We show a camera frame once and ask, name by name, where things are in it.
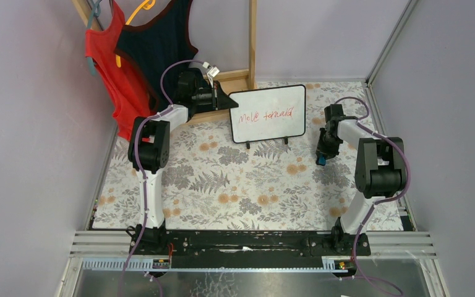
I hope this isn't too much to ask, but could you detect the white whiteboard black frame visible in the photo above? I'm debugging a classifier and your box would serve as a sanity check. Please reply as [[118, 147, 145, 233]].
[[229, 84, 306, 144]]

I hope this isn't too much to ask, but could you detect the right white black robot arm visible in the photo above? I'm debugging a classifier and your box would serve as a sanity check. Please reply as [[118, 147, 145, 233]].
[[316, 104, 409, 249]]

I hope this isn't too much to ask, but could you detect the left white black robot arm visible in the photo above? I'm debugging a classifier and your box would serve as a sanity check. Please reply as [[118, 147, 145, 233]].
[[127, 68, 239, 244]]

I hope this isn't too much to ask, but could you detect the metal whiteboard stand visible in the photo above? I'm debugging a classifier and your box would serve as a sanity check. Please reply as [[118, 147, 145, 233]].
[[245, 137, 289, 149]]

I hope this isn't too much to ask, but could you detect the wooden clothes rack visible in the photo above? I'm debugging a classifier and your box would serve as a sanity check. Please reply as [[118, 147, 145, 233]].
[[71, 0, 257, 126]]

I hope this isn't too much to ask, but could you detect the red tank top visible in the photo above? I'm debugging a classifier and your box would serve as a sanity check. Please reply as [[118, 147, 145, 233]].
[[85, 2, 155, 140]]

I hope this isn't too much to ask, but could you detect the navy tank top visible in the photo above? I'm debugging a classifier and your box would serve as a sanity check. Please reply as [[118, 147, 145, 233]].
[[114, 1, 199, 113]]

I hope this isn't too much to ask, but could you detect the floral patterned mat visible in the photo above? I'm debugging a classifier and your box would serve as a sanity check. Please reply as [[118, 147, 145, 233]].
[[92, 81, 404, 231]]

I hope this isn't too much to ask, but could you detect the yellow clothes hanger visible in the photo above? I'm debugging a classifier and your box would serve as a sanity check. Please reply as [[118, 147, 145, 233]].
[[115, 0, 156, 69]]

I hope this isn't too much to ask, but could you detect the teal clothes hanger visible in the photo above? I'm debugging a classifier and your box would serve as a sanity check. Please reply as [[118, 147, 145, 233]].
[[85, 0, 103, 76]]

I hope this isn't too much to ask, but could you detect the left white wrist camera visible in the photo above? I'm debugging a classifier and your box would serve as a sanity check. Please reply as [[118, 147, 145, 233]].
[[202, 62, 220, 87]]

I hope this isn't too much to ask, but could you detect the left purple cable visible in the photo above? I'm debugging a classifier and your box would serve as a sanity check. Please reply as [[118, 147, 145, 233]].
[[116, 59, 210, 297]]

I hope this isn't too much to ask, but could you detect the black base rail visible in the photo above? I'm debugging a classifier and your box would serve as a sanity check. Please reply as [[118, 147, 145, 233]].
[[125, 225, 371, 269]]

